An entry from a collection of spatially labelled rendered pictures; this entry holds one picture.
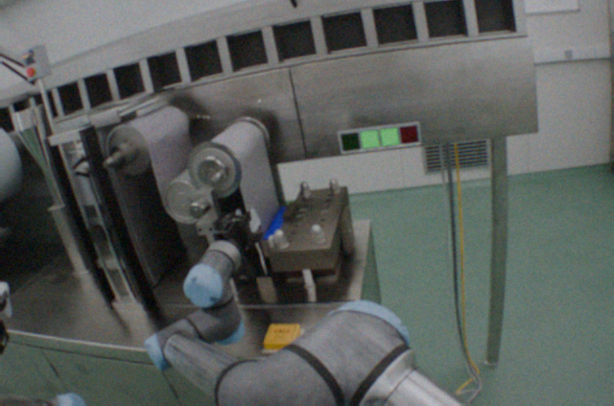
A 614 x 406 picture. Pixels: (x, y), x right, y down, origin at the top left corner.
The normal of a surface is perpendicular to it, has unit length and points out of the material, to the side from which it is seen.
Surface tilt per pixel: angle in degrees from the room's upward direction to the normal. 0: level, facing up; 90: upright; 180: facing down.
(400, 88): 90
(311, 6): 90
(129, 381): 90
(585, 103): 90
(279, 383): 33
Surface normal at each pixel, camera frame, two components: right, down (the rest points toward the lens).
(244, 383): -0.59, -0.61
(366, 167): -0.18, 0.36
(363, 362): -0.31, -0.57
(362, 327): 0.10, -0.83
